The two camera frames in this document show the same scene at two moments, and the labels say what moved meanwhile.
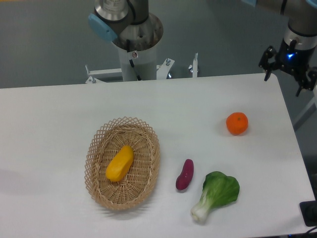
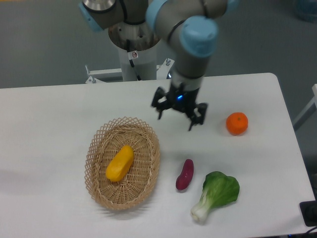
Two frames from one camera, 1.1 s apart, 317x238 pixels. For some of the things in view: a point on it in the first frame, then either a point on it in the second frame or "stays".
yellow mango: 120,164 stays
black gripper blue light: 295,60 to 179,98
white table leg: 309,111 stays
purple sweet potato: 183,181 stays
